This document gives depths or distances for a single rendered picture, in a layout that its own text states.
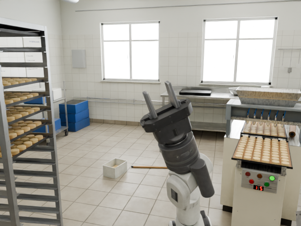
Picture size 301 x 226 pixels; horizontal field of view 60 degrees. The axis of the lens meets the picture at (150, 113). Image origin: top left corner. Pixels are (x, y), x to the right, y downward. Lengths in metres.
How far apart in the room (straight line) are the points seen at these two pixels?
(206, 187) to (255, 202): 1.54
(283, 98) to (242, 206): 1.06
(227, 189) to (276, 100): 1.03
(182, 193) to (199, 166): 0.08
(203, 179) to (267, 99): 2.10
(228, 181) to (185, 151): 2.32
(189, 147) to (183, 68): 5.16
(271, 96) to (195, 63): 3.24
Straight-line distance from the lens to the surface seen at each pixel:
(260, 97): 2.68
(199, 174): 0.63
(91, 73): 6.45
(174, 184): 0.65
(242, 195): 2.17
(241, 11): 5.73
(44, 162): 1.91
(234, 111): 2.75
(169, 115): 0.57
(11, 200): 1.54
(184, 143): 0.60
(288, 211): 3.01
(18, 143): 1.71
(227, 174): 2.88
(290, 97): 2.67
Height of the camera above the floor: 1.66
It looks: 13 degrees down
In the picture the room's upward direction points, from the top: straight up
